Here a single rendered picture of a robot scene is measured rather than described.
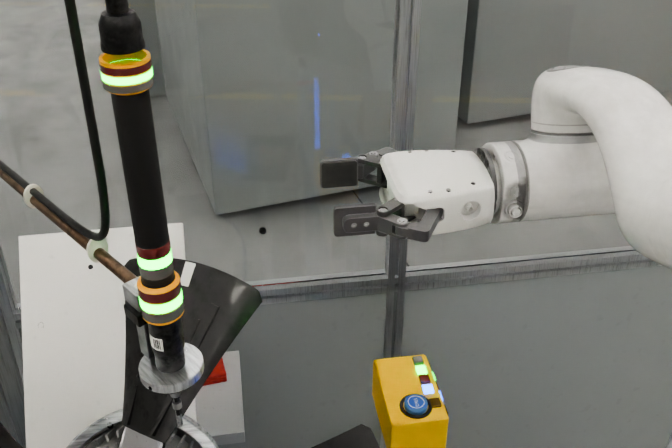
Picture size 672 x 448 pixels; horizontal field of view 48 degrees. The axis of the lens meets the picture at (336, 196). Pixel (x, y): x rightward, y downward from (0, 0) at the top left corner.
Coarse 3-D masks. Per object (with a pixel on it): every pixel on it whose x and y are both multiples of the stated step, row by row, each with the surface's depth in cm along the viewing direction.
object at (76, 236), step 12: (12, 180) 101; (36, 204) 96; (48, 216) 94; (60, 228) 92; (72, 228) 91; (84, 240) 88; (96, 252) 87; (108, 264) 85; (120, 264) 84; (120, 276) 83; (132, 276) 82
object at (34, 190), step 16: (64, 0) 69; (80, 32) 71; (80, 48) 71; (80, 64) 72; (80, 80) 72; (96, 128) 75; (96, 144) 76; (0, 160) 103; (96, 160) 77; (16, 176) 99; (96, 176) 78; (32, 192) 96; (48, 208) 93; (80, 224) 89; (96, 240) 85
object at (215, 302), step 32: (192, 288) 100; (224, 288) 98; (128, 320) 105; (192, 320) 98; (224, 320) 97; (128, 352) 103; (224, 352) 95; (128, 384) 102; (128, 416) 100; (160, 416) 96
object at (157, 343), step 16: (112, 0) 62; (112, 16) 62; (128, 16) 62; (112, 32) 62; (128, 32) 62; (112, 48) 63; (128, 48) 63; (160, 336) 79; (176, 336) 80; (160, 352) 80; (176, 352) 81; (160, 368) 82; (176, 368) 82
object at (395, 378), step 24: (384, 360) 139; (408, 360) 139; (384, 384) 133; (408, 384) 133; (432, 384) 133; (384, 408) 131; (432, 408) 129; (384, 432) 133; (408, 432) 127; (432, 432) 128
